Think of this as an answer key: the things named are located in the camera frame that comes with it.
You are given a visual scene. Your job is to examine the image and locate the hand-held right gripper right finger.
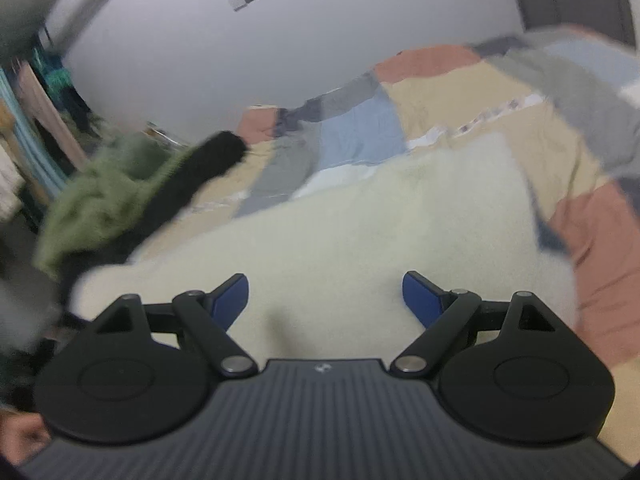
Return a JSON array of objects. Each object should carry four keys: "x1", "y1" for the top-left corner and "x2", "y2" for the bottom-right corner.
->
[{"x1": 390, "y1": 271, "x2": 557, "y2": 380}]

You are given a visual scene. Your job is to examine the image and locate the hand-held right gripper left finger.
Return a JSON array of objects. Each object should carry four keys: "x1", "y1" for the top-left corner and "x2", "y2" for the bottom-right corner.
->
[{"x1": 94, "y1": 274, "x2": 259, "y2": 379}]

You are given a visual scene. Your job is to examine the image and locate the teal clothes hangers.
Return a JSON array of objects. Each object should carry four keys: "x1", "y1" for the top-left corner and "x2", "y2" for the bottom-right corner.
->
[{"x1": 30, "y1": 47, "x2": 76, "y2": 96}]

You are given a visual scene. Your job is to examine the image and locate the patchwork bed cover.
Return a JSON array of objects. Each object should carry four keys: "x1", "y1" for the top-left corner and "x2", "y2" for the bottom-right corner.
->
[{"x1": 190, "y1": 25, "x2": 640, "y2": 441}]

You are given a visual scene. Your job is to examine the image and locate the light blue hanging garment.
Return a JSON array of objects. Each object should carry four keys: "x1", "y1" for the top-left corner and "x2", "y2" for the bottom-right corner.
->
[{"x1": 0, "y1": 67, "x2": 66, "y2": 196}]

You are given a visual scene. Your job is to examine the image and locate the cream fleece garment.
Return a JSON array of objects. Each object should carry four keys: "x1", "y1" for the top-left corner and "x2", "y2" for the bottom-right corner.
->
[{"x1": 70, "y1": 132, "x2": 581, "y2": 361}]

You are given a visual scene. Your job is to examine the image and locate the green fleece garment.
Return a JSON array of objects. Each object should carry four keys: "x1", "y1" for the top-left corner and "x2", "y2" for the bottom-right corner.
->
[{"x1": 32, "y1": 135, "x2": 196, "y2": 281}]

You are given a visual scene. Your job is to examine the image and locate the black garment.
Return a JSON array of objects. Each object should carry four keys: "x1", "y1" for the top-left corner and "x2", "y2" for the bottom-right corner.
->
[{"x1": 60, "y1": 131, "x2": 248, "y2": 306}]

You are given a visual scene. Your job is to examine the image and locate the beige hanging garment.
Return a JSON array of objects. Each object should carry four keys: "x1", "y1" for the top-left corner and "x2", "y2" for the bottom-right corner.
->
[{"x1": 15, "y1": 62, "x2": 91, "y2": 171}]

